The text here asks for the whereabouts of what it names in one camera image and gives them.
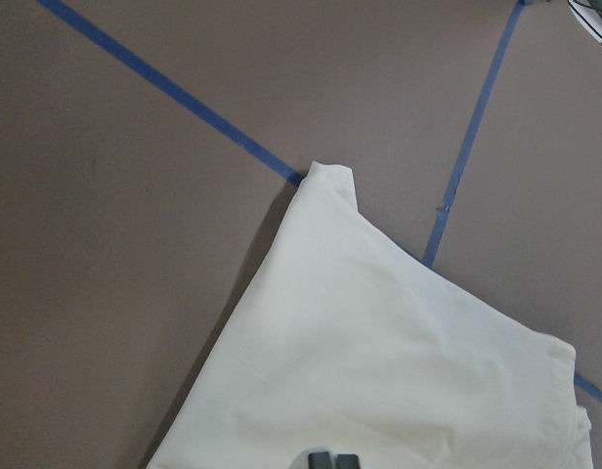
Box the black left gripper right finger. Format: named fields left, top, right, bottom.
left=336, top=453, right=361, bottom=469

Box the cream long-sleeve cat shirt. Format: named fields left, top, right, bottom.
left=150, top=163, right=593, bottom=468

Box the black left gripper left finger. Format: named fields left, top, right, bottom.
left=307, top=451, right=333, bottom=469

